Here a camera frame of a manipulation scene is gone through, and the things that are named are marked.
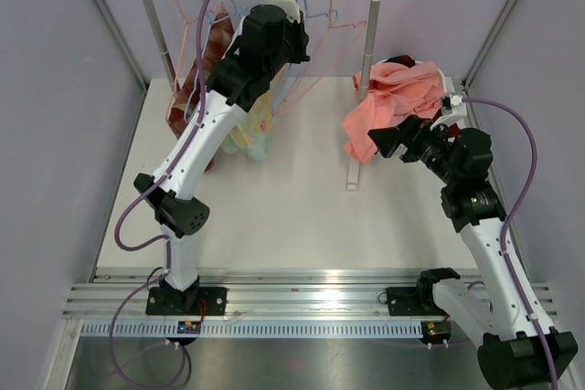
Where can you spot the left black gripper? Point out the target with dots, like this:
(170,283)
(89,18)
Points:
(301,38)

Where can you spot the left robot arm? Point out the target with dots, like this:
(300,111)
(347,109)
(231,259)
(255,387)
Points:
(270,36)

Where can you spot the salmon pink skirt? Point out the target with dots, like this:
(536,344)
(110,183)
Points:
(394,93)

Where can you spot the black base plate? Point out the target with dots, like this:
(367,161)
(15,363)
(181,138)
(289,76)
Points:
(402,301)
(197,301)

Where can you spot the white plastic basket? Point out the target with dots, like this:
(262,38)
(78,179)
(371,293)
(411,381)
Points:
(445,84)

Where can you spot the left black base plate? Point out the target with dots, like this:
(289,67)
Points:
(197,301)

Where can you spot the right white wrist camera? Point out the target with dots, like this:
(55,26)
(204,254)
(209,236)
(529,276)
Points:
(452,110)

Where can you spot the aluminium mounting rail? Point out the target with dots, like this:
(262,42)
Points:
(307,294)

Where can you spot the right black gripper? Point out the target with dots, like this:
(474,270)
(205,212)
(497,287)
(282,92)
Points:
(412,133)

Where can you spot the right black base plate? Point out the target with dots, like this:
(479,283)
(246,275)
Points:
(402,301)

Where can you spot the floral pastel garment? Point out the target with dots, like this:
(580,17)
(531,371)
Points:
(252,135)

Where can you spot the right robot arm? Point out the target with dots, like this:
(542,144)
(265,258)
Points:
(517,343)

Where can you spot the red plaid skirt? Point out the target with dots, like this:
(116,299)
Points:
(407,61)

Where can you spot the white slotted cable duct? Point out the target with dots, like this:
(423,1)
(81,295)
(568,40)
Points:
(255,329)

